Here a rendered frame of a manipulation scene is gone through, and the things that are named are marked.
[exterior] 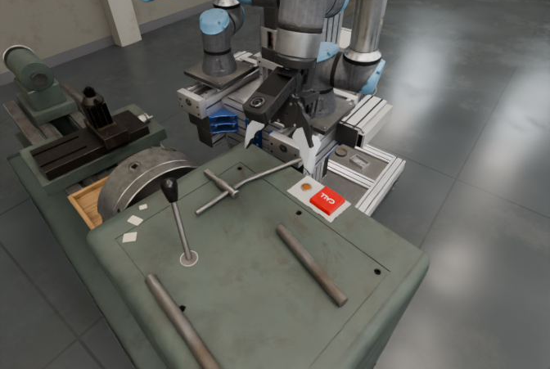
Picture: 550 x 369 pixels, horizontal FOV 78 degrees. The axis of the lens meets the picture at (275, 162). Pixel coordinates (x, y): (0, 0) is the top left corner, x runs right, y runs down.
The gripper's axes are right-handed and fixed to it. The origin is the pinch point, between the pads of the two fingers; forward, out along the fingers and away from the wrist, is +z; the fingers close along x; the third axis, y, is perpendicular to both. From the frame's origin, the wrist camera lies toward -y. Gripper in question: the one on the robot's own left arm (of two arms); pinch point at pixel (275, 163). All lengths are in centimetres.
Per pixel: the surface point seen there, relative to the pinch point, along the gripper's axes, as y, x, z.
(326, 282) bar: -5.4, -17.0, 16.3
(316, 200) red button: 11.5, -5.8, 12.2
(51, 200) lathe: 17, 136, 82
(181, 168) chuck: 6.9, 32.5, 17.2
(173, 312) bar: -24.1, 2.3, 20.7
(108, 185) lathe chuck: -6, 46, 23
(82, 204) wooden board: 4, 81, 51
